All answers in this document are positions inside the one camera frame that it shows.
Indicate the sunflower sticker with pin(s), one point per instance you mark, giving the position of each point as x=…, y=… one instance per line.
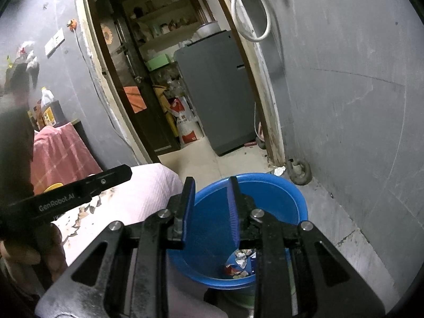
x=106, y=33

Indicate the orange wall hook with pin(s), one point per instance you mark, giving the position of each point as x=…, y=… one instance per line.
x=72, y=25

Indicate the white wall switch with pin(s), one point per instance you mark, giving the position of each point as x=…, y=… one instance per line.
x=49, y=49

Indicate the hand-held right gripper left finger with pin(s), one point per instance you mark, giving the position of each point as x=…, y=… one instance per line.
x=188, y=212

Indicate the large oil jug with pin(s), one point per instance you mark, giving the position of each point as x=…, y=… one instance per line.
x=53, y=112

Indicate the grey drain pipe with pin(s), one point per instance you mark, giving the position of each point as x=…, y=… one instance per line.
x=298, y=177

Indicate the white wall socket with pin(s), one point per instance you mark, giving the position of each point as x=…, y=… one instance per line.
x=59, y=38

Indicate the small metal pot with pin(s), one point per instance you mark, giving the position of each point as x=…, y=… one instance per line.
x=207, y=29

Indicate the white plastic bag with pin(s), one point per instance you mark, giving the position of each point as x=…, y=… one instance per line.
x=29, y=56

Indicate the person's dark clothing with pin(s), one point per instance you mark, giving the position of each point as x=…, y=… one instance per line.
x=15, y=132

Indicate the dark wooden door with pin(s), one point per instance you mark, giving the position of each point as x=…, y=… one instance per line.
x=145, y=132

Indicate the yellow bowl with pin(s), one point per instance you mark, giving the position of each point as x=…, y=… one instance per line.
x=53, y=187

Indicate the white paper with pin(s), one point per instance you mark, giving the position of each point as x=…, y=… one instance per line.
x=243, y=257

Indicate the pink slipper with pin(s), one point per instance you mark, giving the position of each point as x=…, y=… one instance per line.
x=260, y=131

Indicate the wooden door frame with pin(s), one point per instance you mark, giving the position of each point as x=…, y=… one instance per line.
x=265, y=106

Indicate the person's left hand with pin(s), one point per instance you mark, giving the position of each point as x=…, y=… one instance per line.
x=29, y=245

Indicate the white paper scrap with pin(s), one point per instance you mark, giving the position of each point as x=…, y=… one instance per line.
x=279, y=171

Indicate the yellow bag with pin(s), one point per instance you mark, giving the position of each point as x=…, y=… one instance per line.
x=164, y=99

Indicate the white and red sack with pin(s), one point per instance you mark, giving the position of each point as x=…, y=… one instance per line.
x=187, y=122

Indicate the wooden shelf unit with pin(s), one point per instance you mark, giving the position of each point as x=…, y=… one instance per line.
x=159, y=16

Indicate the pink checked cloth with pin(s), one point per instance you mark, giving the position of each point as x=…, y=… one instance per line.
x=59, y=155

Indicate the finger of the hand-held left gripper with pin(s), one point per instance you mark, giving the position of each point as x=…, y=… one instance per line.
x=109, y=179

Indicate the pink floral blanket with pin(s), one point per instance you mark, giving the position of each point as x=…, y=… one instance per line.
x=149, y=185

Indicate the grey refrigerator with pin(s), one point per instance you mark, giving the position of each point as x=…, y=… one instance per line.
x=218, y=99

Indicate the red snack wrapper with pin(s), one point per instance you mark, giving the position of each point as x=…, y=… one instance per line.
x=233, y=270

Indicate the blue plastic bucket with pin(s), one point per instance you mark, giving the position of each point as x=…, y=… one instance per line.
x=212, y=238

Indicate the green box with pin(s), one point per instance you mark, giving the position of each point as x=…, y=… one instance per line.
x=159, y=63

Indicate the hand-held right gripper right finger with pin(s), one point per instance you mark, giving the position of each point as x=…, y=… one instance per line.
x=233, y=212

